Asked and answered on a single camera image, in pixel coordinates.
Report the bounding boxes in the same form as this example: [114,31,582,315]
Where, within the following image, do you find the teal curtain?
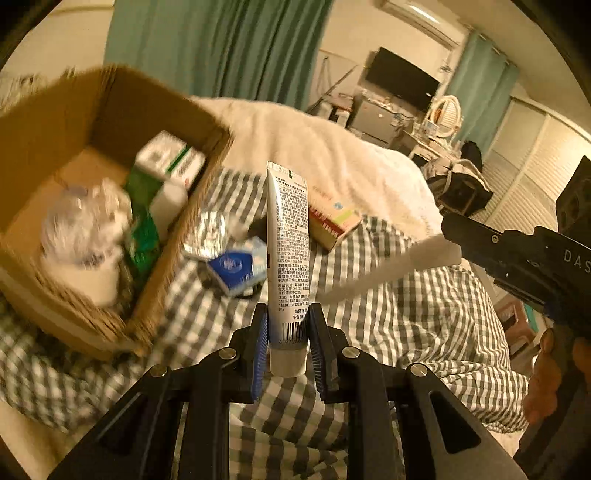
[445,30,520,160]

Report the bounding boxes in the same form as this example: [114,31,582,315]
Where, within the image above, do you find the green curtain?
[104,0,333,112]

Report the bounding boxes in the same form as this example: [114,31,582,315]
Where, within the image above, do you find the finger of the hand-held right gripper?
[441,212,541,268]
[492,271,559,319]

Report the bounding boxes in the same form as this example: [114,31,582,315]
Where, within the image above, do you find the white dressing table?
[402,129,462,160]

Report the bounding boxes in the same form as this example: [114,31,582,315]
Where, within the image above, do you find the blue tissue pack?
[205,235,269,297]

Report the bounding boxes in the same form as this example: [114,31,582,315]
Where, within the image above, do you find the white ointment tube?
[267,161,311,377]

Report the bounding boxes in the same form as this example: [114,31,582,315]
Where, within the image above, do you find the white sliding wardrobe doors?
[480,97,591,296]

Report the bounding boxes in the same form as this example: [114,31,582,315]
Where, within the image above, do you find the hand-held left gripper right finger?
[308,302,527,480]

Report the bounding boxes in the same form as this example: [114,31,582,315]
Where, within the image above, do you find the black television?
[365,46,441,112]

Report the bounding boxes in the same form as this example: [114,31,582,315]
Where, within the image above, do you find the chair with black clothes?
[425,141,495,217]

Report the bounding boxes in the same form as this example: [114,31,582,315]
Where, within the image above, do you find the brown cardboard box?
[0,65,236,361]

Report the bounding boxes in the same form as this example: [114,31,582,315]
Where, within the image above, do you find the green white medicine box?
[135,130,207,190]

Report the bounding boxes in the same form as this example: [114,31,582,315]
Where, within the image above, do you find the white oval mirror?
[427,95,464,139]

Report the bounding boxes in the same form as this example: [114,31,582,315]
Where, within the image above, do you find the floral tissue pack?
[39,178,134,308]

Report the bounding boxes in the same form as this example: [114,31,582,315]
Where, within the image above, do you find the person's right hand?
[524,328,590,425]

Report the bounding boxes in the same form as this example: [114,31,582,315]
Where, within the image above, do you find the white air conditioner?
[381,0,462,47]

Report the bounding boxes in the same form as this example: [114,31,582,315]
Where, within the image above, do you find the grey cabinet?
[348,90,416,148]

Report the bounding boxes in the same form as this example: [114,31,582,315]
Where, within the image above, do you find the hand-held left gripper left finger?
[48,305,269,480]

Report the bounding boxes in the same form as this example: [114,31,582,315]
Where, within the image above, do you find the dark green packet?
[124,168,162,282]

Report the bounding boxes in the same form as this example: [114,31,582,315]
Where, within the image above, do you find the checkered blanket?
[0,166,532,480]

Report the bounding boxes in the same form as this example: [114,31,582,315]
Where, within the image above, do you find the small stool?
[499,295,539,352]

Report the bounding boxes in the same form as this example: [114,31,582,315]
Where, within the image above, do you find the thin tripod stand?
[307,58,358,116]

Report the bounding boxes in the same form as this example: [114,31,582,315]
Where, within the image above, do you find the tan red medicine box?
[307,185,363,252]

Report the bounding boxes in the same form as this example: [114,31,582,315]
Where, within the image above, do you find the silver blister pack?
[182,210,227,261]

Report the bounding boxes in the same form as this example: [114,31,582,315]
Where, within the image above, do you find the white bedspread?
[189,95,444,245]

